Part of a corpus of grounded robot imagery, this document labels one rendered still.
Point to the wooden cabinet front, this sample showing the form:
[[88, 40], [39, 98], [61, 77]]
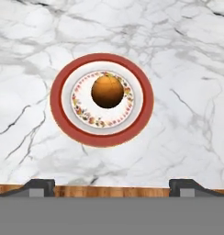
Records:
[[110, 192]]

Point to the orange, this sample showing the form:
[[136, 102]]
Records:
[[107, 91]]

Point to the red rimmed floral plate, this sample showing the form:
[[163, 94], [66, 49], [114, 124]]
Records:
[[68, 116]]

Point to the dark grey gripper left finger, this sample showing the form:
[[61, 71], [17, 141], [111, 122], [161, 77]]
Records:
[[40, 185]]

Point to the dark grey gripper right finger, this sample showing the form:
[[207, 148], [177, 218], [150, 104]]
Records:
[[182, 184]]

